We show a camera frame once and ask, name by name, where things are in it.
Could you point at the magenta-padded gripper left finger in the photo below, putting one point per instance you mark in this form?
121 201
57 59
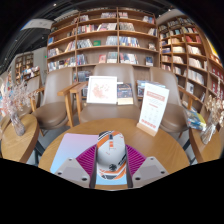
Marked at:
85 160

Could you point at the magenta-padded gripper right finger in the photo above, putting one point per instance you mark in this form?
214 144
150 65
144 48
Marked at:
138 160

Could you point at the white and orange computer mouse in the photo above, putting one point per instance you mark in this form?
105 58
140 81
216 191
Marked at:
111 153

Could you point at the blue pink gradient mouse pad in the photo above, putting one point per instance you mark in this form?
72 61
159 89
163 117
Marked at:
71 148

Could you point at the beige wooden-armed armchair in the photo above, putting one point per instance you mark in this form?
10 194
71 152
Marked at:
176 113
53 106
110 111

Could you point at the white sign in wooden stand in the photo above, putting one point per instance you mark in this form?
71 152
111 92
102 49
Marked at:
153 106

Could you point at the round wooden side table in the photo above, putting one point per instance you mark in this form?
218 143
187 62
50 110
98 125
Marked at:
206 150
20 143

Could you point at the dark upright book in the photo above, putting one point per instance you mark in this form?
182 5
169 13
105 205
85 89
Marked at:
125 93

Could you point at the colourful stack of books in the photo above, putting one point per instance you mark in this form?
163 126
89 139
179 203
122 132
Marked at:
196 120

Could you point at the white framed floral picture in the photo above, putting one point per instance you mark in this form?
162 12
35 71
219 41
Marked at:
101 90

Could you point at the light blue book stack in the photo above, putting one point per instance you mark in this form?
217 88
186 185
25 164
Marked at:
141 87

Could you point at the small distant wooden bookshelf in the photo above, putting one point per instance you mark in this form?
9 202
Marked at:
25 65

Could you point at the large wooden bookshelf unit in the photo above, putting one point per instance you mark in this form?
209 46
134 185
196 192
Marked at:
100 36

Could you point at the white hanging ceiling sign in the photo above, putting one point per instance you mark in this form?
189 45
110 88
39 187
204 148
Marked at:
37 24

